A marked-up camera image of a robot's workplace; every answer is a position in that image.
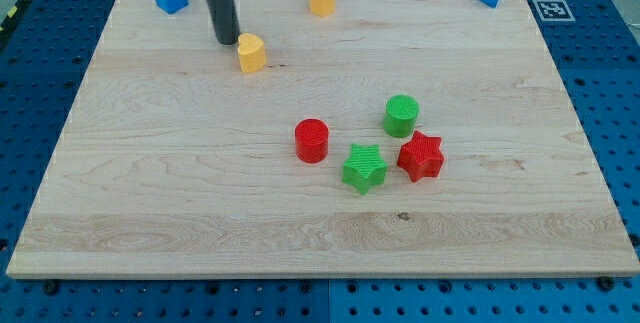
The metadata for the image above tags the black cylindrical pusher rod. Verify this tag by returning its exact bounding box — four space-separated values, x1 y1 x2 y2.
206 0 240 45

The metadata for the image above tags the yellow heart block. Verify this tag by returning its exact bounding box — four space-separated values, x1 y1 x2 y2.
237 33 267 73

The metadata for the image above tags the red cylinder block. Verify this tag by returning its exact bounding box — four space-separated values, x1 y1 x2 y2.
294 118 329 163

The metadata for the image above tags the light wooden board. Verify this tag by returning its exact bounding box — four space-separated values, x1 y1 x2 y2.
7 0 639 280

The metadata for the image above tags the green cylinder block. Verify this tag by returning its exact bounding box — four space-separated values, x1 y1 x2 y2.
383 95 420 138

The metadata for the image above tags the green star block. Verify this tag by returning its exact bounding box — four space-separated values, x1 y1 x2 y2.
342 144 388 195

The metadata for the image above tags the red star block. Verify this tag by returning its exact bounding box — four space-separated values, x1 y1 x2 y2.
397 130 445 182

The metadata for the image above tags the white fiducial marker tag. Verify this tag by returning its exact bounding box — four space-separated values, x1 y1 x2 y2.
533 0 575 22

